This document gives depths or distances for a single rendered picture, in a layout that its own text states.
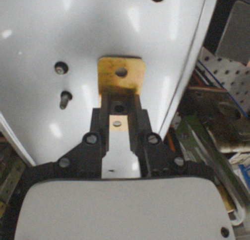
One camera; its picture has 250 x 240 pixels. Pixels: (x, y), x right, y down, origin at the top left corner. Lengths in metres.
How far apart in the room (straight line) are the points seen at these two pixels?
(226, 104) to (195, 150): 0.11
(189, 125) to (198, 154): 0.04
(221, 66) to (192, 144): 0.42
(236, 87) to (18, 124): 0.68
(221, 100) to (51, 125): 0.25
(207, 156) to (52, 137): 0.19
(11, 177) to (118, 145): 0.21
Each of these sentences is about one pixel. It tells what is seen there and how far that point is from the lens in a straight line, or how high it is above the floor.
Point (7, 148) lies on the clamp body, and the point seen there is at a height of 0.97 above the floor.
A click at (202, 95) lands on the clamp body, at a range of 0.25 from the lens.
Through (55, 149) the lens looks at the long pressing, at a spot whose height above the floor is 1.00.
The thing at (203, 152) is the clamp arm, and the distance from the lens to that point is 0.19.
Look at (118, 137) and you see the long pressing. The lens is 0.19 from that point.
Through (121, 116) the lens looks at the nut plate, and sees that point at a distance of 0.15.
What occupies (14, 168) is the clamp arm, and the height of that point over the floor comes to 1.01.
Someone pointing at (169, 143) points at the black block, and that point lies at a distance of 0.34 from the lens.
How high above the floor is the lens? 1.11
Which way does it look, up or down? 45 degrees down
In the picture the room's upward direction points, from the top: 175 degrees clockwise
